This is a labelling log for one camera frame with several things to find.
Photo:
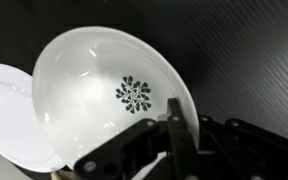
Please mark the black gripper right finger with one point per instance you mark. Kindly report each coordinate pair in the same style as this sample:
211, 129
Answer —
250, 153

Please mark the small white plate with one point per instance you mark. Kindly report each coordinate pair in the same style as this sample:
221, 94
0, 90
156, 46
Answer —
7, 116

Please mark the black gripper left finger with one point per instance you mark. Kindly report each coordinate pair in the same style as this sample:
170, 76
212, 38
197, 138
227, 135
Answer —
180, 146

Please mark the white bowl with floral print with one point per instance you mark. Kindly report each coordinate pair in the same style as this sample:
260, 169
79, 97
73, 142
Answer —
84, 100

